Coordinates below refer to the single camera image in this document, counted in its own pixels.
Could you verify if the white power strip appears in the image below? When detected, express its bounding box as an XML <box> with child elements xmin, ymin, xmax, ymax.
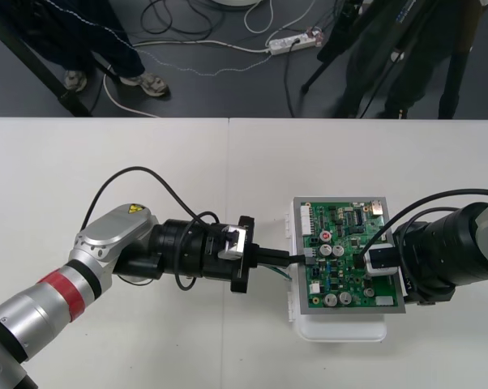
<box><xmin>267</xmin><ymin>28</ymin><xmax>324</xmax><ymax>56</ymax></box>

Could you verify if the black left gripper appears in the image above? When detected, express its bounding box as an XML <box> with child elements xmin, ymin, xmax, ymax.
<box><xmin>205</xmin><ymin>214</ymin><xmax>290</xmax><ymax>295</ymax></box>

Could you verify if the green circuit board grey frame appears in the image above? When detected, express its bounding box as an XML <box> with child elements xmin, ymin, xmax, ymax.
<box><xmin>290</xmin><ymin>196</ymin><xmax>407</xmax><ymax>316</ymax></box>

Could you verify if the white floor cable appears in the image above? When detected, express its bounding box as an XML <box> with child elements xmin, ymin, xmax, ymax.
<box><xmin>103</xmin><ymin>71</ymin><xmax>161</xmax><ymax>119</ymax></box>

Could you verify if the red black green cable bundle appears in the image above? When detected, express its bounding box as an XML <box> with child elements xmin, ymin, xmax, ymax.
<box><xmin>263</xmin><ymin>247</ymin><xmax>316</xmax><ymax>281</ymax></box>

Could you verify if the person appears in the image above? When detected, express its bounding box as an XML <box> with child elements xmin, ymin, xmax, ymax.
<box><xmin>335</xmin><ymin>0</ymin><xmax>478</xmax><ymax>120</ymax></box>
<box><xmin>0</xmin><ymin>0</ymin><xmax>172</xmax><ymax>98</ymax></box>

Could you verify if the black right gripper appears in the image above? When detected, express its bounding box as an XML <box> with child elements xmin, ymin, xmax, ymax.
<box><xmin>398</xmin><ymin>270</ymin><xmax>456</xmax><ymax>307</ymax></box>

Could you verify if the black stand leg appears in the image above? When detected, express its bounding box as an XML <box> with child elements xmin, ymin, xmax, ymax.
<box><xmin>0</xmin><ymin>0</ymin><xmax>94</xmax><ymax>118</ymax></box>

